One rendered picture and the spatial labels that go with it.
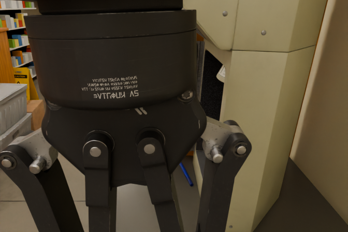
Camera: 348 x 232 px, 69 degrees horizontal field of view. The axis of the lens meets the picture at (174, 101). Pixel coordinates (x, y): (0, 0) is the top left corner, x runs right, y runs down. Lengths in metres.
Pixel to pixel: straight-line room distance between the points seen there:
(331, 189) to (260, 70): 0.58
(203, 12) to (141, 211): 0.55
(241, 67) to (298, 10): 0.14
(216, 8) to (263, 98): 0.20
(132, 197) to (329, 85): 0.73
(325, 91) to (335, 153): 0.21
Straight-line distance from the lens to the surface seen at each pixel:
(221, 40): 0.49
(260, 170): 0.64
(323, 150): 1.02
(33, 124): 3.36
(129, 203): 0.80
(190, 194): 0.84
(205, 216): 0.17
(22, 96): 2.98
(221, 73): 0.64
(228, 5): 0.49
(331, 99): 0.98
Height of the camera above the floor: 1.48
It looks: 21 degrees down
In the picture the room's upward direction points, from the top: 3 degrees clockwise
